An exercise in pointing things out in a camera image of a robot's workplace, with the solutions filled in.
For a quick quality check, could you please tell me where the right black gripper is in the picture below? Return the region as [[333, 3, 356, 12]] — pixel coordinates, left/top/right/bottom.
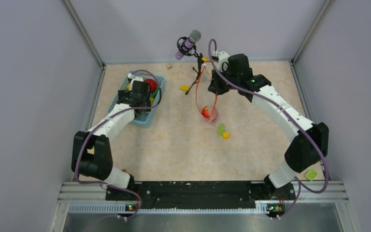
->
[[208, 66, 240, 96]]

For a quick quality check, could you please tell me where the red toy tomato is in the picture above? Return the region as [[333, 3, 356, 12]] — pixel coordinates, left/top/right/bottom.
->
[[144, 79, 157, 93]]

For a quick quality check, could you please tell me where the clear zip top bag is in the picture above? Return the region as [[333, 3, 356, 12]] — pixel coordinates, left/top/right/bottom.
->
[[195, 64, 217, 119]]

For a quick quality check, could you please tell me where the red toy apple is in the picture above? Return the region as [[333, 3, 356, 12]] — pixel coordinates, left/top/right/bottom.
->
[[201, 106, 218, 122]]

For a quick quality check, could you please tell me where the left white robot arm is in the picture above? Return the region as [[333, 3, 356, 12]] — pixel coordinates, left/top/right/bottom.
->
[[71, 70, 162, 200]]

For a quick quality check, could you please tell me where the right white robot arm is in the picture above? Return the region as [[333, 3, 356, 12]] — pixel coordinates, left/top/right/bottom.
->
[[208, 51, 329, 199]]

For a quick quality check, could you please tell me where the green toy pepper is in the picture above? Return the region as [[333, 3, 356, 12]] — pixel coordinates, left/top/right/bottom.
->
[[150, 88, 159, 99]]

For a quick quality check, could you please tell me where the light blue plastic basket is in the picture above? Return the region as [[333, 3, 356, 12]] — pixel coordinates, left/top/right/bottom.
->
[[108, 70, 165, 113]]

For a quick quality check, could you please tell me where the yellow rectangular block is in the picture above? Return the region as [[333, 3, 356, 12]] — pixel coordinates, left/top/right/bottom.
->
[[180, 86, 189, 91]]

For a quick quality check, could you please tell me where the green toy block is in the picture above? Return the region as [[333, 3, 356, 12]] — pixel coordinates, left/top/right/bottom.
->
[[217, 123, 225, 135]]

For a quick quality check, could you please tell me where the black tripod mic stand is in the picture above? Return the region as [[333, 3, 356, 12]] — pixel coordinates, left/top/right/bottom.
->
[[176, 37, 211, 95]]

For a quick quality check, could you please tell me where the small yellow toy cube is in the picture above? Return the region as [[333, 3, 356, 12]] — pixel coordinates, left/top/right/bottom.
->
[[222, 132, 229, 139]]

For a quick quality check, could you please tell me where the purple microphone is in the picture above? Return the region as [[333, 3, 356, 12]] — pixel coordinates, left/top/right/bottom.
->
[[175, 30, 201, 60]]

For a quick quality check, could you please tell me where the green lego plate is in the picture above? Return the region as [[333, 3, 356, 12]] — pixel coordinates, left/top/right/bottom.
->
[[305, 169, 318, 181]]

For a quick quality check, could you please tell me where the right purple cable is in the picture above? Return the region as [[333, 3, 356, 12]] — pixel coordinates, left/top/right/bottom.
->
[[208, 39, 330, 209]]

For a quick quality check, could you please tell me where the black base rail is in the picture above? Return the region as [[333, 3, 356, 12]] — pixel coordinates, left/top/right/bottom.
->
[[105, 181, 295, 209]]

